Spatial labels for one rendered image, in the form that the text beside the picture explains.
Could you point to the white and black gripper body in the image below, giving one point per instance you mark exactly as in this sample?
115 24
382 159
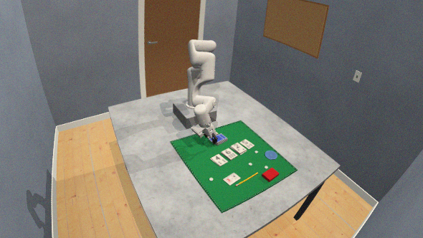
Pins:
208 131

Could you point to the red flat block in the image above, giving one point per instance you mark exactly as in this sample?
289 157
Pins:
270 174

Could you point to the blue flat disc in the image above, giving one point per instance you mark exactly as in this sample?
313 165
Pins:
271 155

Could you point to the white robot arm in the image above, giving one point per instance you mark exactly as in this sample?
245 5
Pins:
199 55

